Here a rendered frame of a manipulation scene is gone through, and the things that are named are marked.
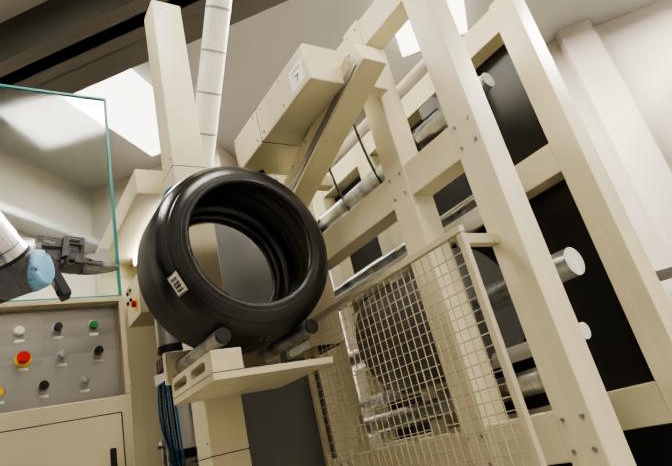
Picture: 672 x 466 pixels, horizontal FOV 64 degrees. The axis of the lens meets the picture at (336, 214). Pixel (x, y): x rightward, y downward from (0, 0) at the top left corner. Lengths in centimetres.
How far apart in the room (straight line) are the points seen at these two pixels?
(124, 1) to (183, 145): 179
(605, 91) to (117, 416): 474
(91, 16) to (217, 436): 285
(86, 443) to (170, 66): 146
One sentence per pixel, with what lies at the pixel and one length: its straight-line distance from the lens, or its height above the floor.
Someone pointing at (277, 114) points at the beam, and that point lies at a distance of 196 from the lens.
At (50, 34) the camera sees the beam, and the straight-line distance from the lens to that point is 411.
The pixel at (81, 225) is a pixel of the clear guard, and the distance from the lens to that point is 239.
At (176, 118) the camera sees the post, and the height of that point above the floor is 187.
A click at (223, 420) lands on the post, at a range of 188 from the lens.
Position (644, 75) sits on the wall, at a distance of 589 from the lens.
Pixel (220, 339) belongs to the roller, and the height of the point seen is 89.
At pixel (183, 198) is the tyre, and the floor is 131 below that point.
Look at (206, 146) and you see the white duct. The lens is 278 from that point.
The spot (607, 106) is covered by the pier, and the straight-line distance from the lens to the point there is 550.
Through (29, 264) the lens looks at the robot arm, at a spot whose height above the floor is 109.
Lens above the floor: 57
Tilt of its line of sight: 22 degrees up
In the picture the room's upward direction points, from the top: 14 degrees counter-clockwise
